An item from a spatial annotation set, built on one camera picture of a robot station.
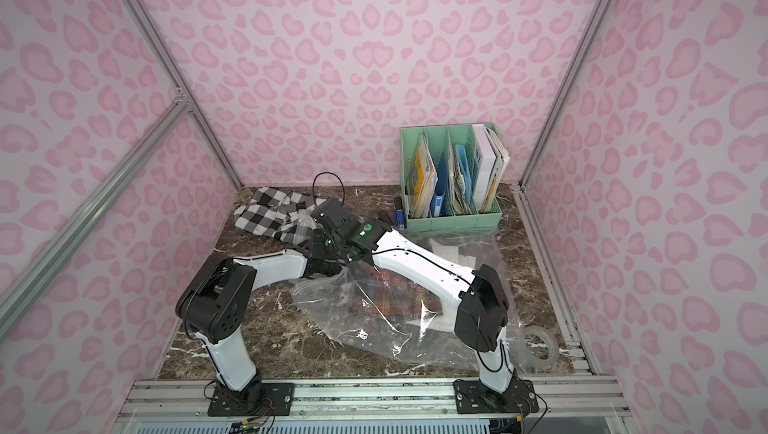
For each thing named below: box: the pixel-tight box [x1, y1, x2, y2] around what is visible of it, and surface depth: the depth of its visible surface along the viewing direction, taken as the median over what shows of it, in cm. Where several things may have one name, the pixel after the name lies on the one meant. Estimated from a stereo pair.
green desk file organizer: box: [400, 124, 502, 233], surface depth 103 cm
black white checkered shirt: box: [234, 186, 326, 246], surface depth 110 cm
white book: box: [472, 124, 511, 213], surface depth 99 cm
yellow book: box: [411, 134, 439, 219], surface depth 97 cm
